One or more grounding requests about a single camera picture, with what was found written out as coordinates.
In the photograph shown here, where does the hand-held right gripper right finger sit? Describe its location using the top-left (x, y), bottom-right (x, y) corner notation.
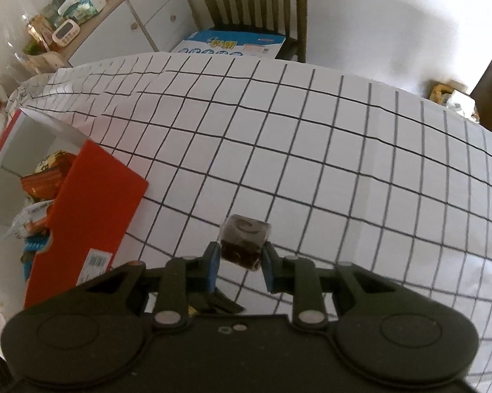
top-left (262, 243), bottom-right (443, 330)

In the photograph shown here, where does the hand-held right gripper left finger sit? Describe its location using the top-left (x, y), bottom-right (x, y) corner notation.
top-left (78, 241), bottom-right (222, 330)

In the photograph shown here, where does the brown cube snack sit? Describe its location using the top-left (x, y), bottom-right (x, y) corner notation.
top-left (220, 215), bottom-right (272, 272)

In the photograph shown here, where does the red cardboard box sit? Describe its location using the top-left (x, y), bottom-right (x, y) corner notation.
top-left (0, 107), bottom-right (149, 311)

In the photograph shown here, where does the blue snack packet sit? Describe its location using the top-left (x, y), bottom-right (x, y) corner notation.
top-left (23, 235), bottom-right (52, 255)

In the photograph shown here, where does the orange snack packet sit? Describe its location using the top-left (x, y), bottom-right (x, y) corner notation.
top-left (20, 170), bottom-right (72, 199)

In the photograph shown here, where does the blue printed box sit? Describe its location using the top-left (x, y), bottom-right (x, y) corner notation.
top-left (172, 30), bottom-right (288, 60)

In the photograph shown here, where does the yellow white floor item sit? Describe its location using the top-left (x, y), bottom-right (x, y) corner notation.
top-left (429, 83), bottom-right (476, 120)

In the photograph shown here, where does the white wooden sideboard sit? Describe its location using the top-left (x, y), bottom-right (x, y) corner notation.
top-left (23, 0), bottom-right (198, 68)

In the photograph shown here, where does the white digital timer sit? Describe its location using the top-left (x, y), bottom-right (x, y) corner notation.
top-left (51, 18), bottom-right (82, 47)

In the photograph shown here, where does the amber jar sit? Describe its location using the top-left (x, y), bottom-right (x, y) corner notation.
top-left (25, 14), bottom-right (55, 52)

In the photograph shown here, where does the tissue pack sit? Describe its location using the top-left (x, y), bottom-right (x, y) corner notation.
top-left (58, 0), bottom-right (107, 25)

